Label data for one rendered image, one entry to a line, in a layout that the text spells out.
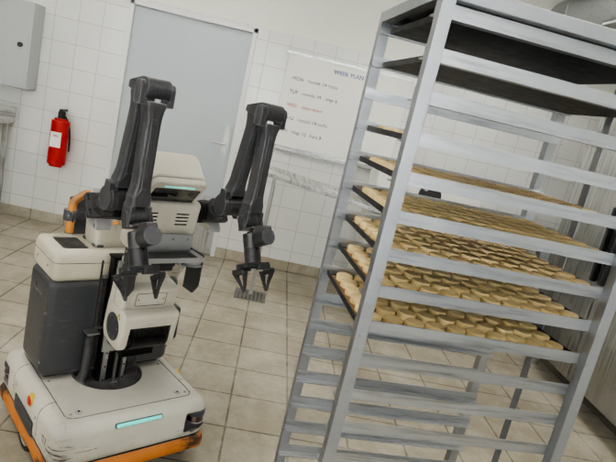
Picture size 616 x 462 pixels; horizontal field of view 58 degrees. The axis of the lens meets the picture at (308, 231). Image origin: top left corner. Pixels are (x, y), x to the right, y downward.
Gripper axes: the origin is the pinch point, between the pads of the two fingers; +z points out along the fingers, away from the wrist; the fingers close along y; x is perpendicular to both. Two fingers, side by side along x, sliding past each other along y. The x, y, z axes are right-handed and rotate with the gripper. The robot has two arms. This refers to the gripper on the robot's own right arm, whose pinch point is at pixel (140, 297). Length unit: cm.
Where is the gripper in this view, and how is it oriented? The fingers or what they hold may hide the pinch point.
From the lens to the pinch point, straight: 173.1
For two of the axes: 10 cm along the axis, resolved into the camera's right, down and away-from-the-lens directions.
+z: 0.9, 9.9, -1.2
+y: 7.3, 0.1, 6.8
